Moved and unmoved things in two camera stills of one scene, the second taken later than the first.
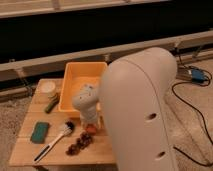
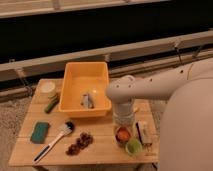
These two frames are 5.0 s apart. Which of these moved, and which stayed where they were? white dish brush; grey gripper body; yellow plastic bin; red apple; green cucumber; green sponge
Moved: red apple; grey gripper body
Stayed: yellow plastic bin; green cucumber; white dish brush; green sponge
